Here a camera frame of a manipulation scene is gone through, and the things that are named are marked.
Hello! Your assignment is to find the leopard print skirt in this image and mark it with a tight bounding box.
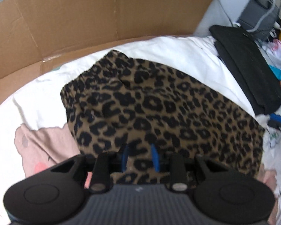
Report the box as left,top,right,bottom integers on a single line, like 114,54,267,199
60,50,264,184

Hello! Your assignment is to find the folded black garment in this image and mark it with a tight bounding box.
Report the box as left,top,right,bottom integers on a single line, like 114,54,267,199
209,25,281,115

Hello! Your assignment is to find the white plastic shopping bag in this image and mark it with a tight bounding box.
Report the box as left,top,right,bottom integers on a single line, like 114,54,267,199
261,39,281,69

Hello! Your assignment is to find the cream bear print bedsheet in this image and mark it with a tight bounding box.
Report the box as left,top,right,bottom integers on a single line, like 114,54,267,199
0,37,281,224

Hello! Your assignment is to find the grey storage box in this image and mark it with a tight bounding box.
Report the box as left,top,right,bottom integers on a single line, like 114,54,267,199
238,0,280,41

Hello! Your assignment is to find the brown cardboard sheet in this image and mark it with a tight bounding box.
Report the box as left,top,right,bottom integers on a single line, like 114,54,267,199
0,0,212,104

